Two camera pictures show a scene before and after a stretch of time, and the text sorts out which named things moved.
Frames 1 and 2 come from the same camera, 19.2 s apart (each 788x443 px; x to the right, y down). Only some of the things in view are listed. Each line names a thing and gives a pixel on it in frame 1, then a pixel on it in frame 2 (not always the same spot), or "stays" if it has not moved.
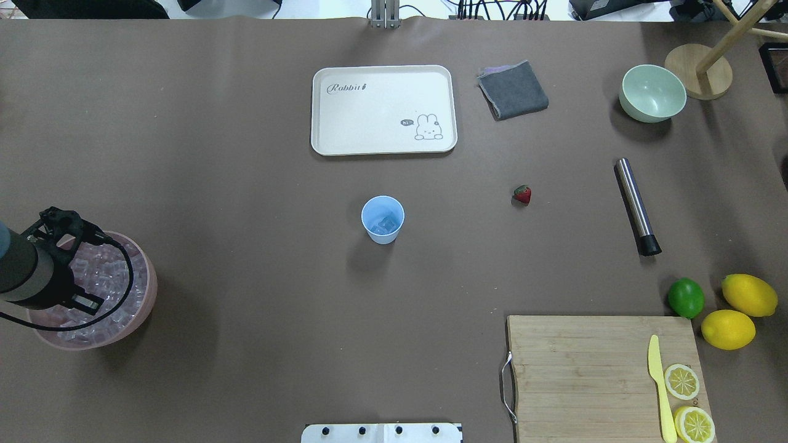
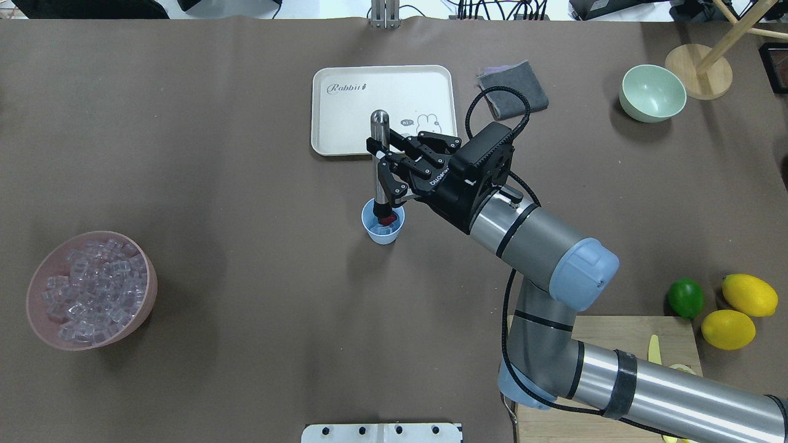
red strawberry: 522,194 -> 388,220
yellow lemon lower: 728,330 stays
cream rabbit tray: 374,109 stays
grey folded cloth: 512,91 stays
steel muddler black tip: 638,218 -> 380,130
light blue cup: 382,216 stays
